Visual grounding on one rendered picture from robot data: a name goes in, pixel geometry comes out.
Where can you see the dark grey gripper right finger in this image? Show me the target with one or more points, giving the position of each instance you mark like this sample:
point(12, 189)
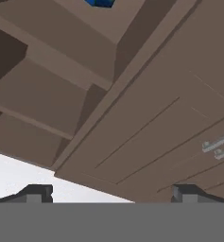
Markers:
point(186, 193)

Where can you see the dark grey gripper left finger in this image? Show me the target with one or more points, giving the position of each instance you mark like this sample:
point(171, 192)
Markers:
point(37, 193)

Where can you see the brown cabinet door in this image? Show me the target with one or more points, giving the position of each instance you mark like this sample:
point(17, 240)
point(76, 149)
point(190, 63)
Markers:
point(211, 179)
point(154, 110)

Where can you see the brown open cabinet with shelves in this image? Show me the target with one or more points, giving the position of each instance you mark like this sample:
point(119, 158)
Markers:
point(53, 78)

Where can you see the blue box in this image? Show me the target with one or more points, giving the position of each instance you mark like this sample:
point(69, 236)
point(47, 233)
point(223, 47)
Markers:
point(99, 2)

